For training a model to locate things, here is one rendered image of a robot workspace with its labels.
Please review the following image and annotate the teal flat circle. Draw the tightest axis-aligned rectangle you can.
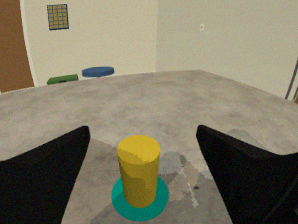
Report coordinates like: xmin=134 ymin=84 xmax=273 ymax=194
xmin=112 ymin=176 xmax=169 ymax=221

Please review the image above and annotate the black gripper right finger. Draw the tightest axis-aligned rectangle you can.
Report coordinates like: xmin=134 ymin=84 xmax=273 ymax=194
xmin=196 ymin=124 xmax=298 ymax=224

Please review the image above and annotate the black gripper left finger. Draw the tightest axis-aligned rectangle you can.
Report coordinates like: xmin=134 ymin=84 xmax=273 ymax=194
xmin=0 ymin=125 xmax=90 ymax=224

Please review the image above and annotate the yellow cylinder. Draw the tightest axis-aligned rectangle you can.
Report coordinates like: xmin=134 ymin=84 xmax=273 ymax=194
xmin=117 ymin=136 xmax=160 ymax=208

